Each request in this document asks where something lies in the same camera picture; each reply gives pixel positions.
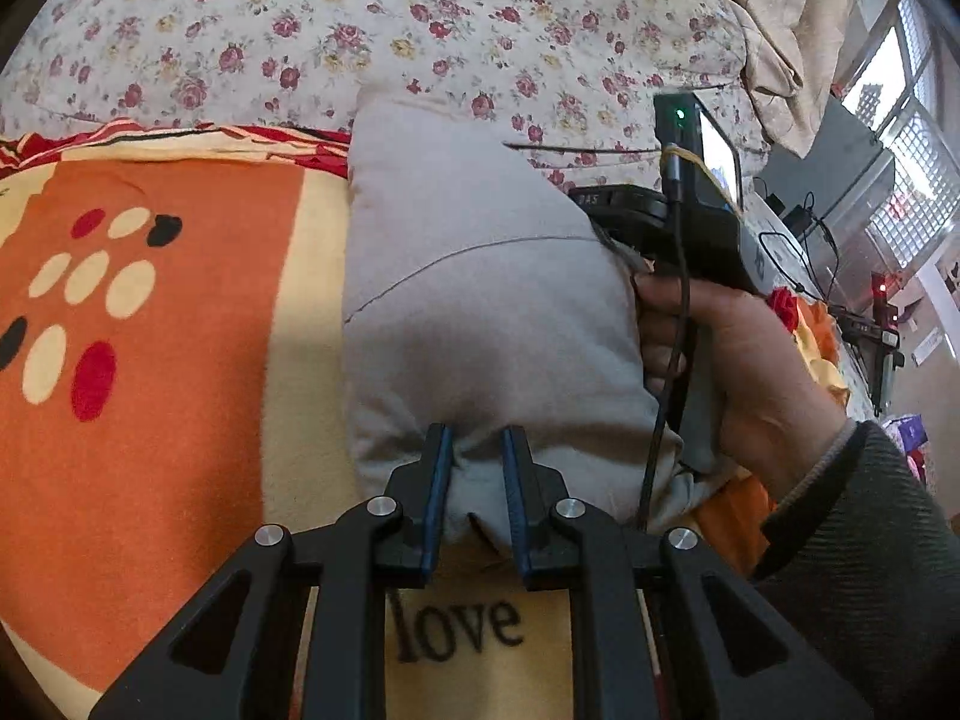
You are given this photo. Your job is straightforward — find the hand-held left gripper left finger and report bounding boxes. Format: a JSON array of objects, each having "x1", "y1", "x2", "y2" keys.
[{"x1": 90, "y1": 423, "x2": 455, "y2": 720}]

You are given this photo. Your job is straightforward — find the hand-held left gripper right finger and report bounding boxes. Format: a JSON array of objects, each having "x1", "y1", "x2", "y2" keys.
[{"x1": 501, "y1": 425, "x2": 875, "y2": 720}]

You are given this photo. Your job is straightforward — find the beige sweatshirt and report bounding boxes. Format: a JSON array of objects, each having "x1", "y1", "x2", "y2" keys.
[{"x1": 341, "y1": 79, "x2": 732, "y2": 541}]

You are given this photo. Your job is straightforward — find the person's right hand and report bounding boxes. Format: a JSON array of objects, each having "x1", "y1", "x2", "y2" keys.
[{"x1": 634, "y1": 270, "x2": 860, "y2": 503}]

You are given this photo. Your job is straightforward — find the black device with display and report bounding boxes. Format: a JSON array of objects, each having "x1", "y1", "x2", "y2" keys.
[{"x1": 832, "y1": 307, "x2": 905, "y2": 350}]

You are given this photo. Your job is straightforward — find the black stand with red light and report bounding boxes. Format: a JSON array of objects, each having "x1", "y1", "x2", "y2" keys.
[{"x1": 862, "y1": 274, "x2": 907, "y2": 415}]

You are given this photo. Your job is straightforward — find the window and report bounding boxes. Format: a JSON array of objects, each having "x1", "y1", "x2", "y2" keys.
[{"x1": 840, "y1": 0, "x2": 960, "y2": 271}]

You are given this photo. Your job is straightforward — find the beige curtain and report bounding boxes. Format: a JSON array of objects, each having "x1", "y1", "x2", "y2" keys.
[{"x1": 690, "y1": 0, "x2": 901, "y2": 145}]

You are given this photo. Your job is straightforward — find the orange printed blanket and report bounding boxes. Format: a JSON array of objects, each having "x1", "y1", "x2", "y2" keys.
[{"x1": 0, "y1": 116, "x2": 852, "y2": 720}]

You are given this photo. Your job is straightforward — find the floral bed sheet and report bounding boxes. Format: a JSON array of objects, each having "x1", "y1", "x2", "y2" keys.
[{"x1": 0, "y1": 0, "x2": 773, "y2": 196}]

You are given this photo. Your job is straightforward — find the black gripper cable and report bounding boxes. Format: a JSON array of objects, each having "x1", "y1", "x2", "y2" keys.
[{"x1": 637, "y1": 146, "x2": 710, "y2": 530}]

